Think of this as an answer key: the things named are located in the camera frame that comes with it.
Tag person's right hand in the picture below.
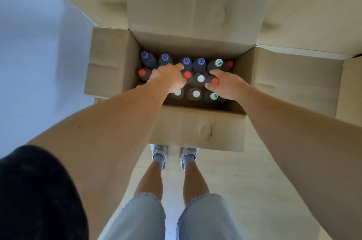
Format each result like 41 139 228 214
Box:
204 69 252 102

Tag person's left hand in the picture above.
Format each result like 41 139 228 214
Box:
147 63 188 94

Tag group of bottles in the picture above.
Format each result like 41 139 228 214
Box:
138 50 235 105

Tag brown cardboard box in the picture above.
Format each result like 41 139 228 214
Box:
84 0 362 153

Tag person's left forearm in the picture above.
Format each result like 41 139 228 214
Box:
27 81 170 240

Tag person's right forearm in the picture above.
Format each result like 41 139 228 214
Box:
240 87 362 240

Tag person's right leg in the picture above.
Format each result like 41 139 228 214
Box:
183 161 210 205

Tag person's leg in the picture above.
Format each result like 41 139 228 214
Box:
183 161 210 205
134 161 164 201

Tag person's left leg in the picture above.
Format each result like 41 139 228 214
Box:
134 161 164 201

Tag white sneaker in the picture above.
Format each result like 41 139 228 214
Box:
180 147 199 161
150 144 168 161

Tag grey sock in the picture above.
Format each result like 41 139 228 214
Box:
152 153 167 170
181 154 196 170

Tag light denim shorts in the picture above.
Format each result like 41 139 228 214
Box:
101 193 244 240

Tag black t-shirt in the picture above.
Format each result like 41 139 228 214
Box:
0 145 90 240

